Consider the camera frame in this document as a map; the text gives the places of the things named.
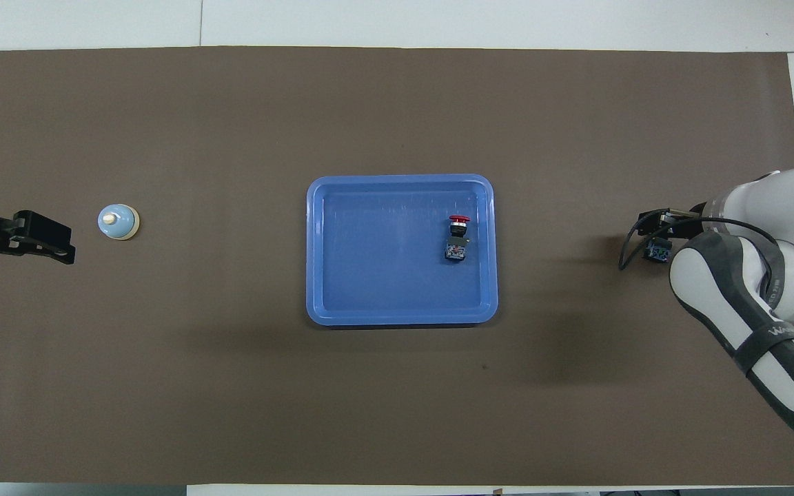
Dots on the red push button switch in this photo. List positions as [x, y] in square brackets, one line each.
[457, 248]

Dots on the brown table mat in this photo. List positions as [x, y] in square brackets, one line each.
[231, 379]

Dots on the yellow push button switch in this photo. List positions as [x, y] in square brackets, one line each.
[659, 253]

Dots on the blue plastic tray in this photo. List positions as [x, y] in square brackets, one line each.
[369, 207]

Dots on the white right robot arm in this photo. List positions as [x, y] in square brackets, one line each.
[783, 207]

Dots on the light blue call bell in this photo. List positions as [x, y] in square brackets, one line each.
[116, 224]

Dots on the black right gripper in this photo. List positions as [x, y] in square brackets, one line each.
[692, 226]

